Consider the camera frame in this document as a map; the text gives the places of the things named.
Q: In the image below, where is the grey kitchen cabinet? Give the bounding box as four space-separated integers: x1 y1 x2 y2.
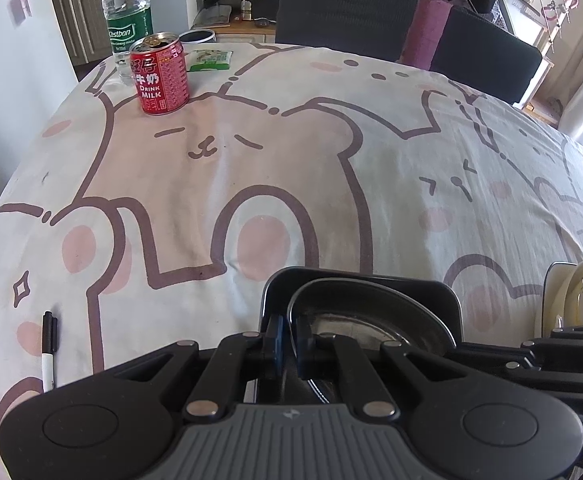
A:
48 0 109 68

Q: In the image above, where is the white leaf print plate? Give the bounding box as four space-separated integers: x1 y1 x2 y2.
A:
535 261 579 338

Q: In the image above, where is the green tissue packet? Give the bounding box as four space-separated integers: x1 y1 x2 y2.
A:
186 49 234 72

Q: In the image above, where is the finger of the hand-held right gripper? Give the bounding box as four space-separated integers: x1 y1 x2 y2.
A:
521 326 583 361
446 342 539 372

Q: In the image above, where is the dark grey chair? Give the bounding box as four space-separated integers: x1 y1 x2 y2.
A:
431 6 543 106
274 0 419 63

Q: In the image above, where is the black white marker pen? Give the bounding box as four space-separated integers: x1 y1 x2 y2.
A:
41 311 59 393

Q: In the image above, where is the large square steel tray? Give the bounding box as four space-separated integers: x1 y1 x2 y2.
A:
260 266 463 406

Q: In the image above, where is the clear water bottle green label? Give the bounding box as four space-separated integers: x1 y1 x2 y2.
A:
101 0 154 86

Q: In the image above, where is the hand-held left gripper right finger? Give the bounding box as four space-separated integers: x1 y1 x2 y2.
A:
295 316 472 418

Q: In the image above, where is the red drink can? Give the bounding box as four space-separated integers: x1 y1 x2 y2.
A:
130 32 190 117

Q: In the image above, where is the round steel bowl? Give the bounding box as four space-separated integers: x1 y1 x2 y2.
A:
288 277 453 403

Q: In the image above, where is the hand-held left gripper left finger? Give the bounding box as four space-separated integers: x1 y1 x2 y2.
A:
98 314 284 423

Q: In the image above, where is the cream two-handled bowl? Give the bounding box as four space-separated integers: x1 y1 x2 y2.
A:
546 260 583 331

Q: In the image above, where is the bear print tablecloth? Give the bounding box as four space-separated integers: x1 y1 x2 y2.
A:
0 42 583 480

